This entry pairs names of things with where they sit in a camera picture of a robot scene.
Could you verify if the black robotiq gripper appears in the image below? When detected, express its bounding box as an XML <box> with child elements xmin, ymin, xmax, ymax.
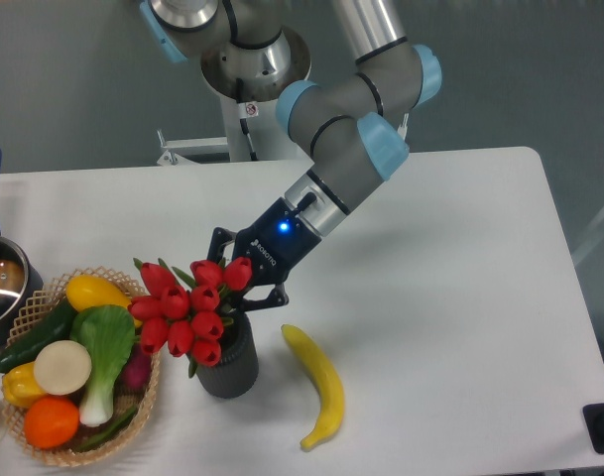
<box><xmin>206</xmin><ymin>198</ymin><xmax>321</xmax><ymax>312</ymax></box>

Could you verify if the red tulip bouquet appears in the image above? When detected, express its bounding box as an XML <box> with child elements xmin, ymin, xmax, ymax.
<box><xmin>128</xmin><ymin>257</ymin><xmax>253</xmax><ymax>377</ymax></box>

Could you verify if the dark grey ribbed vase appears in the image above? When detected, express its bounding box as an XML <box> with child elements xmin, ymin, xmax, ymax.
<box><xmin>195</xmin><ymin>313</ymin><xmax>259</xmax><ymax>399</ymax></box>

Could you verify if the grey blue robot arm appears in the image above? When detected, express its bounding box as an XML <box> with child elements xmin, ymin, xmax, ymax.
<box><xmin>140</xmin><ymin>1</ymin><xmax>441</xmax><ymax>315</ymax></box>

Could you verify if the green bok choy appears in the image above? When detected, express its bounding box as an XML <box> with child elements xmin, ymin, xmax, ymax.
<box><xmin>70</xmin><ymin>304</ymin><xmax>135</xmax><ymax>427</ymax></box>

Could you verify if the purple sweet potato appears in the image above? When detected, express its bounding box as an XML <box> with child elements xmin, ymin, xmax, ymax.
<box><xmin>120</xmin><ymin>344</ymin><xmax>152</xmax><ymax>391</ymax></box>

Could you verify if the yellow banana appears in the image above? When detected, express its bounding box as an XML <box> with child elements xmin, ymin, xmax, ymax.
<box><xmin>281</xmin><ymin>324</ymin><xmax>345</xmax><ymax>452</ymax></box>

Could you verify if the yellow squash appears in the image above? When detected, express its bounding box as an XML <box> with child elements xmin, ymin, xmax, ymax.
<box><xmin>65</xmin><ymin>275</ymin><xmax>131</xmax><ymax>312</ymax></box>

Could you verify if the woven wicker basket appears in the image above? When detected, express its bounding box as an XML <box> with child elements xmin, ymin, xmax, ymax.
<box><xmin>3</xmin><ymin>267</ymin><xmax>161</xmax><ymax>468</ymax></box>

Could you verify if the white round radish slice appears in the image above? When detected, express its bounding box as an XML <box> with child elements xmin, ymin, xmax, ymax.
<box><xmin>33</xmin><ymin>340</ymin><xmax>92</xmax><ymax>396</ymax></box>

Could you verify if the green bean pod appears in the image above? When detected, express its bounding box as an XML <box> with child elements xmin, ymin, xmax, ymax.
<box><xmin>72</xmin><ymin>406</ymin><xmax>138</xmax><ymax>452</ymax></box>

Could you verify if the green cucumber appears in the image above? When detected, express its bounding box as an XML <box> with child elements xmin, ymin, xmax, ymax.
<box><xmin>0</xmin><ymin>297</ymin><xmax>77</xmax><ymax>374</ymax></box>

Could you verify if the orange fruit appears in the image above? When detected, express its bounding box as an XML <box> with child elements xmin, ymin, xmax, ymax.
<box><xmin>23</xmin><ymin>396</ymin><xmax>79</xmax><ymax>449</ymax></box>

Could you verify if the yellow bell pepper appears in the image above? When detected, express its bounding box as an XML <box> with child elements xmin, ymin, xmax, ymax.
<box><xmin>2</xmin><ymin>362</ymin><xmax>47</xmax><ymax>409</ymax></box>

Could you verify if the black device at edge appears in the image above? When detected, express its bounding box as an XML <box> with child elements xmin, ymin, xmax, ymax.
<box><xmin>582</xmin><ymin>403</ymin><xmax>604</xmax><ymax>454</ymax></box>

